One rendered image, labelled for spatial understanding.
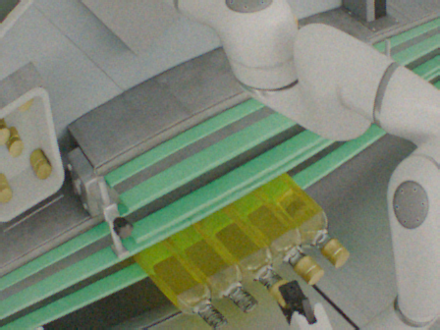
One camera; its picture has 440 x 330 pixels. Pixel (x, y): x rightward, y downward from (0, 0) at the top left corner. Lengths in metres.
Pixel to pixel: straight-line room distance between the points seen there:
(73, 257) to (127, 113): 0.26
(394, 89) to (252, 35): 0.19
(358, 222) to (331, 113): 0.65
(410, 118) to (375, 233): 0.70
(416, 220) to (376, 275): 0.68
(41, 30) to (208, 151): 0.37
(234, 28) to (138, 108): 0.41
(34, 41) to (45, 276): 0.40
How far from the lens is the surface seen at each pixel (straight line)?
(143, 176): 1.09
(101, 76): 1.17
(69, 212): 1.17
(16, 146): 1.06
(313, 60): 0.75
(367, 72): 0.72
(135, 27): 1.09
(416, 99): 0.71
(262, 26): 0.78
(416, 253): 0.67
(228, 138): 1.13
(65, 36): 1.07
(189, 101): 1.17
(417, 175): 0.65
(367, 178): 1.49
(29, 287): 1.11
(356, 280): 1.32
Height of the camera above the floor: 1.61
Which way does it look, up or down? 36 degrees down
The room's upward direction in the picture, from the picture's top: 135 degrees clockwise
